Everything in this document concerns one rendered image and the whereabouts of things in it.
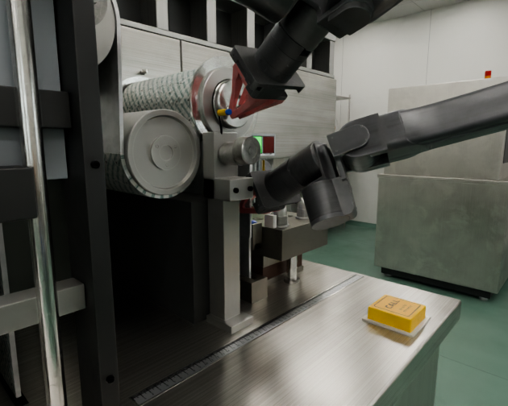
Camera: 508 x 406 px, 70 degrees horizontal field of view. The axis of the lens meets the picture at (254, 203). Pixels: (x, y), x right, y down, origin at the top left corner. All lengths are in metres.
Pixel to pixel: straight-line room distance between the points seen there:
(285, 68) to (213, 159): 0.16
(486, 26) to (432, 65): 0.64
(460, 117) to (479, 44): 4.61
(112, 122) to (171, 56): 0.47
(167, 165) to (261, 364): 0.30
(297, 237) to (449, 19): 4.75
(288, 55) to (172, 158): 0.21
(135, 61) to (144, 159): 0.42
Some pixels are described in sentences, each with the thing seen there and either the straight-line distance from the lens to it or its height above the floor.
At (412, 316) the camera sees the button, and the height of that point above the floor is 0.92.
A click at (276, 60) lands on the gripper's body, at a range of 0.49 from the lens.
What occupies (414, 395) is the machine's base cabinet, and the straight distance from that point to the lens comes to 0.75.
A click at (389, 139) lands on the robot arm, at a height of 1.19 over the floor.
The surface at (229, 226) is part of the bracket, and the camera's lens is 0.56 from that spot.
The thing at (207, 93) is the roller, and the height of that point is 1.26.
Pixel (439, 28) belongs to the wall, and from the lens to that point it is 5.32.
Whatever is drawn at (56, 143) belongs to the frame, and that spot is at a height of 1.19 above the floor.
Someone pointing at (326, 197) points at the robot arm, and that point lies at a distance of 0.52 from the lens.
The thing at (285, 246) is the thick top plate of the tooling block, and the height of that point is 1.00.
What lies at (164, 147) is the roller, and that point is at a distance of 0.53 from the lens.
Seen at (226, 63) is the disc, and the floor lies 1.31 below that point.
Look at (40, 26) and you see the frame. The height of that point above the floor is 1.28.
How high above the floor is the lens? 1.19
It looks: 9 degrees down
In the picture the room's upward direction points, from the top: straight up
